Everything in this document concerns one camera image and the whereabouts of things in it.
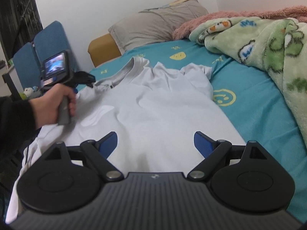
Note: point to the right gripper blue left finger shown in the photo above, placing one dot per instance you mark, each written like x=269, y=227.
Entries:
x=97, y=153

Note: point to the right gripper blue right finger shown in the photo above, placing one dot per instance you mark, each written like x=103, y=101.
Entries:
x=213, y=152

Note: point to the white t-shirt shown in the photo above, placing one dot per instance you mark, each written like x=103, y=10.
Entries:
x=155, y=112

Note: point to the person's left hand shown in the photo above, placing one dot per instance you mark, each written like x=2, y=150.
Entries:
x=46, y=107

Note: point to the blue covered chair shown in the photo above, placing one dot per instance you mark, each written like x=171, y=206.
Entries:
x=28, y=66
x=53, y=40

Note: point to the yellow-green plush toy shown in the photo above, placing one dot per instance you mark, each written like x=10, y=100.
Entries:
x=30, y=93

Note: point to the teal patterned bed sheet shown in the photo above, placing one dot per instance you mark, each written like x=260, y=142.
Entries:
x=248, y=97

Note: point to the grey pillow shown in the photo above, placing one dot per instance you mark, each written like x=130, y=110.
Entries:
x=155, y=25

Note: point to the green cartoon fleece blanket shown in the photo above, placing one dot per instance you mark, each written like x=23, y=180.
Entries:
x=277, y=47

